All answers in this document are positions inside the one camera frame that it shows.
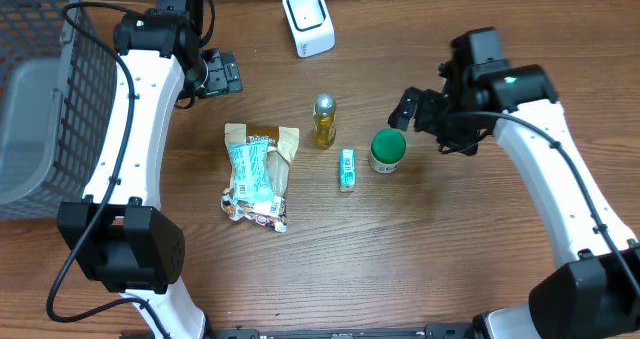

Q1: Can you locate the grey plastic mesh basket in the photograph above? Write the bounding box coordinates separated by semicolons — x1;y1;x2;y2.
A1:
1;0;117;219

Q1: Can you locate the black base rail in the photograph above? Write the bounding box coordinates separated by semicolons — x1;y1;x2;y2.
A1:
204;323;471;339

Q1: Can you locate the light green snack packet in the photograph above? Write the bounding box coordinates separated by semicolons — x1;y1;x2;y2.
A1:
228;140;274;204

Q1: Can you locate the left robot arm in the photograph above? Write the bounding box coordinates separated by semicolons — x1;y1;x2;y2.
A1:
56;0;242;338

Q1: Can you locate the brown Pantree pouch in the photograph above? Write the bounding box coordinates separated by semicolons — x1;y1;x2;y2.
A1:
224;123;300;197

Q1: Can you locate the green lid white jar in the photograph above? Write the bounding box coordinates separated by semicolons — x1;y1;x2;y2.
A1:
368;129;406;174

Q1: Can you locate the small green tissue packet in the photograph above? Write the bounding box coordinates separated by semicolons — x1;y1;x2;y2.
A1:
340;149;356;192

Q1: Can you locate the clear bottle with silver cap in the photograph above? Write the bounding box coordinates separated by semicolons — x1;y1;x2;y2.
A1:
313;93;337;149

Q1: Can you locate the brown white wrapper packet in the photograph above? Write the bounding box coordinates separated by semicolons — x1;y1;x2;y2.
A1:
220;189;288;233

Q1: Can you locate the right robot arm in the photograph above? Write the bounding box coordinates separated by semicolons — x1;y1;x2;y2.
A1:
388;27;639;338

